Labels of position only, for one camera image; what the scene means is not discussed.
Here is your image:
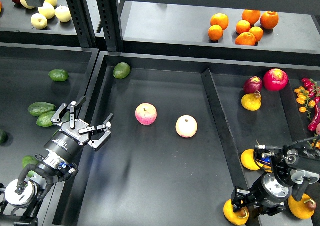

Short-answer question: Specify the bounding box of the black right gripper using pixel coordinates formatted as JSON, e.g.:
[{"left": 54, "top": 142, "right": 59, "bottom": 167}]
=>
[{"left": 231, "top": 172, "right": 292, "bottom": 216}]

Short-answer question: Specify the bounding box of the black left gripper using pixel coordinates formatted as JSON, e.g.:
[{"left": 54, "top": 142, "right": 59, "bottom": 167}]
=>
[{"left": 44, "top": 96, "right": 114, "bottom": 163}]

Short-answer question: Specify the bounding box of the yellow pear with brown stem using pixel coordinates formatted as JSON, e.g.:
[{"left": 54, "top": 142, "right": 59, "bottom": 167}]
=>
[{"left": 223, "top": 199, "right": 250, "bottom": 226}]

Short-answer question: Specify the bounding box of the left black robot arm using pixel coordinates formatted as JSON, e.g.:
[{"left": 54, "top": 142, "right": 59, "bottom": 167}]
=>
[{"left": 0, "top": 96, "right": 114, "bottom": 226}]

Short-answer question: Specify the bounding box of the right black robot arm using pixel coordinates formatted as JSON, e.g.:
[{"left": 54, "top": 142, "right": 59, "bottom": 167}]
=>
[{"left": 231, "top": 136, "right": 320, "bottom": 216}]

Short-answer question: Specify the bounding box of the dark avocado upright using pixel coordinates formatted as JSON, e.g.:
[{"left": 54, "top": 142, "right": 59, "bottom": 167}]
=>
[{"left": 61, "top": 111, "right": 70, "bottom": 122}]

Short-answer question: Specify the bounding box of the yellow pear middle of row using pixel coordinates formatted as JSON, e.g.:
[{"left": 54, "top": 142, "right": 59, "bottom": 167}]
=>
[{"left": 263, "top": 158, "right": 273, "bottom": 173}]

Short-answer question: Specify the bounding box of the light green avocado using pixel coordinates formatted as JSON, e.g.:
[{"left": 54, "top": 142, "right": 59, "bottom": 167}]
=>
[{"left": 36, "top": 111, "right": 56, "bottom": 127}]

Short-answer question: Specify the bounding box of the yellow pear bottom right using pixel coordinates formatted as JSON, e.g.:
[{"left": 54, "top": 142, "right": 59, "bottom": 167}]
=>
[{"left": 287, "top": 193, "right": 317, "bottom": 219}]

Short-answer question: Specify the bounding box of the dark green avocado long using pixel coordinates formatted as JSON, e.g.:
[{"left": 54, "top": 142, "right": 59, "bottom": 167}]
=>
[{"left": 27, "top": 101, "right": 56, "bottom": 116}]

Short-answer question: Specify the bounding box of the green avocado top left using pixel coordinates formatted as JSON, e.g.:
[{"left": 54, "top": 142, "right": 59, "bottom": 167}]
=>
[{"left": 48, "top": 69, "right": 69, "bottom": 82}]

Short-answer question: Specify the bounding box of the green avocado in middle tray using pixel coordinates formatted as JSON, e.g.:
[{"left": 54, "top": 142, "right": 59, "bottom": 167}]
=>
[{"left": 113, "top": 62, "right": 131, "bottom": 79}]

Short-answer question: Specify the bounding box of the dark avocado at left edge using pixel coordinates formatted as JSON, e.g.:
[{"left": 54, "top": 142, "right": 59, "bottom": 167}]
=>
[{"left": 0, "top": 129, "right": 8, "bottom": 144}]

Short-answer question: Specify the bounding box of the yellow pear near red apple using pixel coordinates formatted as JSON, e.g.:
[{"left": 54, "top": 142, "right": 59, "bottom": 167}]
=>
[{"left": 241, "top": 91, "right": 262, "bottom": 111}]

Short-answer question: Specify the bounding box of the pale yellow pear front left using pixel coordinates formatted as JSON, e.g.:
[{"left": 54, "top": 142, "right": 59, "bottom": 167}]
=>
[{"left": 30, "top": 13, "right": 48, "bottom": 29}]

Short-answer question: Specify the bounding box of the pale yellow pear right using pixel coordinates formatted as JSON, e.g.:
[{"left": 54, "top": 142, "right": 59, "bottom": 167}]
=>
[{"left": 55, "top": 5, "right": 72, "bottom": 23}]

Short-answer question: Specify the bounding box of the pale yellow pear middle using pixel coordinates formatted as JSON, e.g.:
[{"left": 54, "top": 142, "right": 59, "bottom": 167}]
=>
[{"left": 38, "top": 2, "right": 56, "bottom": 19}]

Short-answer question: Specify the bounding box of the pale yellow pear back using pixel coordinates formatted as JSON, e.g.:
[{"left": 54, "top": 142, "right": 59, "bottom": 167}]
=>
[{"left": 45, "top": 0, "right": 58, "bottom": 7}]

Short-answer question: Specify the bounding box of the pale yellow pear behind tag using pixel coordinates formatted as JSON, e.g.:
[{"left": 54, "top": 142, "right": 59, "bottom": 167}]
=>
[{"left": 20, "top": 0, "right": 35, "bottom": 9}]

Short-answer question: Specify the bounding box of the black tray divider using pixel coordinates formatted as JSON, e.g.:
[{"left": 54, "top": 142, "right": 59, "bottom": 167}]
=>
[{"left": 201, "top": 67, "right": 262, "bottom": 226}]

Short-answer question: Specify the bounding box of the pink red apple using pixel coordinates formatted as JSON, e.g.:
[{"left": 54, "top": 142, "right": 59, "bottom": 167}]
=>
[{"left": 135, "top": 103, "right": 158, "bottom": 125}]

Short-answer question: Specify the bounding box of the black left tray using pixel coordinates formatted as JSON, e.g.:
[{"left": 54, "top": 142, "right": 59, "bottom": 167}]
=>
[{"left": 0, "top": 43, "right": 99, "bottom": 185}]

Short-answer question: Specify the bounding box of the black tray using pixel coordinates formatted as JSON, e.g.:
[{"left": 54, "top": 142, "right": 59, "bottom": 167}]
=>
[
  {"left": 43, "top": 50, "right": 262, "bottom": 226},
  {"left": 0, "top": 43, "right": 99, "bottom": 185},
  {"left": 186, "top": 61, "right": 320, "bottom": 226}
]

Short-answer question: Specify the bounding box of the black right tray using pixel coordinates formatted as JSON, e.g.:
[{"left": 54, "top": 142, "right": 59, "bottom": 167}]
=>
[{"left": 186, "top": 61, "right": 320, "bottom": 226}]

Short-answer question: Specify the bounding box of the black middle tray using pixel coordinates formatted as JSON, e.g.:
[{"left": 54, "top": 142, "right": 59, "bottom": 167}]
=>
[{"left": 43, "top": 50, "right": 262, "bottom": 226}]

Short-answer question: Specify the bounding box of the red chili pepper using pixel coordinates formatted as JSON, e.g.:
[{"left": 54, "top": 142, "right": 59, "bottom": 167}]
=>
[{"left": 307, "top": 104, "right": 320, "bottom": 132}]

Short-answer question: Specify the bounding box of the pale yellow pink apple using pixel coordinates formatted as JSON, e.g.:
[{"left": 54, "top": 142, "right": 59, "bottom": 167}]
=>
[{"left": 175, "top": 115, "right": 198, "bottom": 138}]

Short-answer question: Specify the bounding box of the cherry tomato vine bunch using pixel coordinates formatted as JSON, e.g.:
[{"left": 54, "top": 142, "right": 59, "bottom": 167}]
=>
[{"left": 294, "top": 78, "right": 320, "bottom": 113}]

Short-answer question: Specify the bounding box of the bright red apple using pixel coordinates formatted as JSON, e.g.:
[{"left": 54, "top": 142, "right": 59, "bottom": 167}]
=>
[{"left": 263, "top": 68, "right": 289, "bottom": 91}]

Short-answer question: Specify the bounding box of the orange lower left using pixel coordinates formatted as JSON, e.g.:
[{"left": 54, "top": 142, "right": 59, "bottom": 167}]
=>
[{"left": 208, "top": 24, "right": 224, "bottom": 41}]

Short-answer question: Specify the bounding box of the orange front bottom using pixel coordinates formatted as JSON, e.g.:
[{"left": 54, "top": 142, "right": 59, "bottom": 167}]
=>
[{"left": 235, "top": 32, "right": 256, "bottom": 46}]

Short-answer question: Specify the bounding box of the orange right small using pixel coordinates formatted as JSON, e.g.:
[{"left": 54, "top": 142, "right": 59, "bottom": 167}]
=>
[{"left": 249, "top": 26, "right": 264, "bottom": 43}]

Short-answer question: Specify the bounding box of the orange top left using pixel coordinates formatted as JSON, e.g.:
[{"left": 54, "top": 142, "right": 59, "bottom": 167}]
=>
[{"left": 210, "top": 13, "right": 229, "bottom": 30}]

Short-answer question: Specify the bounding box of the black shelf upright post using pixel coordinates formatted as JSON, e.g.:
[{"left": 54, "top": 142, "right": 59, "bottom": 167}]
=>
[{"left": 66, "top": 0, "right": 124, "bottom": 52}]

